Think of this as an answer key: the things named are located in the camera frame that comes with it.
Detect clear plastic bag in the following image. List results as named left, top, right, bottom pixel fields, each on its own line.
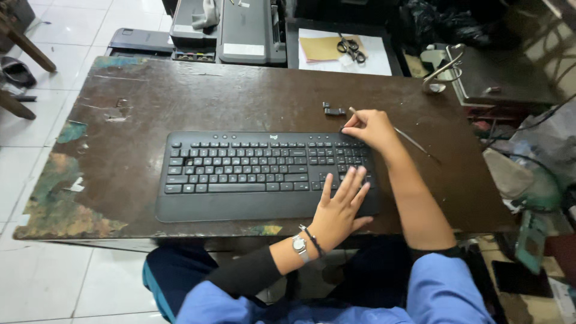
left=508, top=97, right=576, bottom=181

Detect black phone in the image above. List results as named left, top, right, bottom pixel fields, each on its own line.
left=491, top=260, right=554, bottom=299

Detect wooden chair legs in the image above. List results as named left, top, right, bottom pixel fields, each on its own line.
left=0, top=11, right=58, bottom=121

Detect grey printer with ink tanks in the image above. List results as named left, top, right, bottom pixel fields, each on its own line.
left=169, top=0, right=221, bottom=63

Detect black flat printer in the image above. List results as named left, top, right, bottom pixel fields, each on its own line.
left=104, top=28, right=175, bottom=59

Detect black computer keyboard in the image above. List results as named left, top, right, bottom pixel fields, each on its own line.
left=155, top=130, right=381, bottom=223

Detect white paper sheet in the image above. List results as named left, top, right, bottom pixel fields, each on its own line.
left=298, top=28, right=393, bottom=76

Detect dark metal case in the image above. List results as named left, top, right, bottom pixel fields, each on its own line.
left=445, top=44, right=563, bottom=107

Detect person's dark blue trousers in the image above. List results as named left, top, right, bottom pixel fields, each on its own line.
left=142, top=245, right=219, bottom=324

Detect person's blue shirt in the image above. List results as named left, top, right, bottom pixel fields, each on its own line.
left=175, top=253, right=497, bottom=324

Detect green circuit board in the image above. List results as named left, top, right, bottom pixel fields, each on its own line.
left=514, top=211, right=550, bottom=275

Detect person's left hand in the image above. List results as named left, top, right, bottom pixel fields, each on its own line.
left=309, top=167, right=374, bottom=253

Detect person's right hand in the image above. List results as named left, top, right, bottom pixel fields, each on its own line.
left=340, top=109, right=399, bottom=154

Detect dark sandal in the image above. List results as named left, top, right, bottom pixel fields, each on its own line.
left=0, top=56, right=38, bottom=89

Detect yellow paper envelope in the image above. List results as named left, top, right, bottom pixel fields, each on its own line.
left=299, top=35, right=369, bottom=64

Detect black bead bracelet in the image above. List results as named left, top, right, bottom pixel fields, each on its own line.
left=299, top=224, right=326, bottom=259

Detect silver wristwatch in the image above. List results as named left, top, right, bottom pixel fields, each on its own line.
left=291, top=234, right=311, bottom=264

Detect grey cloth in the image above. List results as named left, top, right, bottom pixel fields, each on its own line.
left=192, top=0, right=221, bottom=30

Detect large grey printer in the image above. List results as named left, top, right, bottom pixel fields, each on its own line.
left=216, top=0, right=288, bottom=67

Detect black handled scissors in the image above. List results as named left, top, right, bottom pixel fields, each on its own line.
left=337, top=32, right=366, bottom=65

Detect black side table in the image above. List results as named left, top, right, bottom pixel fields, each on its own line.
left=286, top=17, right=404, bottom=77

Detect curved metal handle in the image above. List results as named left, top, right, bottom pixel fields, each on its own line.
left=421, top=43, right=467, bottom=94

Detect thin metal pick tool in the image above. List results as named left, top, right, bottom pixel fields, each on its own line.
left=349, top=106, right=442, bottom=165

